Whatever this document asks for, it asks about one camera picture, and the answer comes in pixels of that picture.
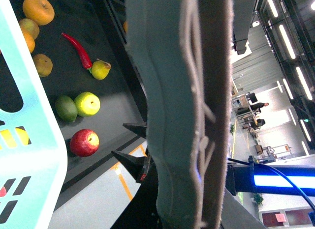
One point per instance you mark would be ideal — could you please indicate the light teal shopping basket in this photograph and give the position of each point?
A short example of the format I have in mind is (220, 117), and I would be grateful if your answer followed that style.
(31, 176)

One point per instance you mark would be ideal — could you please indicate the yellow lemon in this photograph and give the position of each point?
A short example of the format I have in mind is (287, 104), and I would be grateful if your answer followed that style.
(12, 139)

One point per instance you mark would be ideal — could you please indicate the green apple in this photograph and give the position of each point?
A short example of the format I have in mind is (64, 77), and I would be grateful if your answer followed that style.
(87, 104)

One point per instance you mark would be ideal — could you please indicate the yellow pear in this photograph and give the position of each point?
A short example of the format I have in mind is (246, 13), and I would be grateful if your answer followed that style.
(100, 69)

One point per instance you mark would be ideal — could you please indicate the red apple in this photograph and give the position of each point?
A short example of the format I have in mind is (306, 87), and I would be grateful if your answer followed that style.
(84, 143)

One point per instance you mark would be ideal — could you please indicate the red chili pepper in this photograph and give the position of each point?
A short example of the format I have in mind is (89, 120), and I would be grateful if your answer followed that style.
(83, 55)

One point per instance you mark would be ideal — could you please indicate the green mango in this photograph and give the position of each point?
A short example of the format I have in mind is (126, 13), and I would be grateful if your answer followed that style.
(66, 108)

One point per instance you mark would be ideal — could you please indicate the black front fruit tray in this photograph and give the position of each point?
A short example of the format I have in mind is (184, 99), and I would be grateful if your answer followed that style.
(96, 26)

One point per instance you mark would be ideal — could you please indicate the brown yellow russet fruit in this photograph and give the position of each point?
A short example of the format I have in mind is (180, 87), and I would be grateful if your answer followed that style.
(43, 65)

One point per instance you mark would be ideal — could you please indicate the yellow orange apple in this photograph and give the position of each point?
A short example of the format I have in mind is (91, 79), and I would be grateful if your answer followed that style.
(29, 41)

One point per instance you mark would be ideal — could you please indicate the small yellow green fruit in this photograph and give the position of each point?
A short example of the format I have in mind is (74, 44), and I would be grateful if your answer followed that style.
(30, 26)

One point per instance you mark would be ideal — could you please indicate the yellow orange round fruit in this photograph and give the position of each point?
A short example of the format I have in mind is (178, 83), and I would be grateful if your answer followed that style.
(40, 11)

